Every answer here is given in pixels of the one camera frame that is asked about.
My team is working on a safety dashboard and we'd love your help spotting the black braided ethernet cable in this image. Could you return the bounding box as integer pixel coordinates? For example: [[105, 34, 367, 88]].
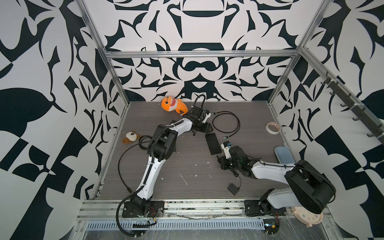
[[210, 110, 242, 139]]

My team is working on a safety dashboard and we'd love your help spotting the small brown plush toy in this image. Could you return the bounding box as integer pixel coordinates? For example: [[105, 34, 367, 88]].
[[123, 131, 141, 144]]

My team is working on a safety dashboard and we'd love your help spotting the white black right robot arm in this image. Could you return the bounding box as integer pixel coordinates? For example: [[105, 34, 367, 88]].
[[218, 141, 336, 215]]

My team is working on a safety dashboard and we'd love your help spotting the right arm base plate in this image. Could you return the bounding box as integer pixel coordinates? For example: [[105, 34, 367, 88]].
[[244, 200, 287, 217]]

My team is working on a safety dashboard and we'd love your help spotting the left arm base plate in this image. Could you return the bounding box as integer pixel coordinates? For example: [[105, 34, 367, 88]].
[[122, 201, 165, 218]]

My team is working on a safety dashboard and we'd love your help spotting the aluminium frame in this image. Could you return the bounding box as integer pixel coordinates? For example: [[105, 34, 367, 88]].
[[74, 0, 384, 200]]

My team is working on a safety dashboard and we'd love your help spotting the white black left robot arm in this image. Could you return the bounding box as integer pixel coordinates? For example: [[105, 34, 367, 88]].
[[130, 107, 213, 211]]

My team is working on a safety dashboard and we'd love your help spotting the white double-sided tape roll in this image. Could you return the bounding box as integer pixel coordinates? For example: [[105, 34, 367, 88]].
[[266, 122, 281, 135]]

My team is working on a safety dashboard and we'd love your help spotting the blue glasses case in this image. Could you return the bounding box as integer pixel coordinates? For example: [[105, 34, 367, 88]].
[[274, 146, 296, 165]]

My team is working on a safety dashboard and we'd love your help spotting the cream round wall clock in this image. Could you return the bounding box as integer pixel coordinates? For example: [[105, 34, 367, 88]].
[[292, 207, 324, 228]]

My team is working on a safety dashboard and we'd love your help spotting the orange plush fish toy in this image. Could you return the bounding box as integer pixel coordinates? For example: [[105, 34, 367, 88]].
[[161, 96, 189, 115]]

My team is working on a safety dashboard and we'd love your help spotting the grey wall hook rail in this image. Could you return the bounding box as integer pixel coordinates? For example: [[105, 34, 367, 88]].
[[322, 72, 384, 145]]

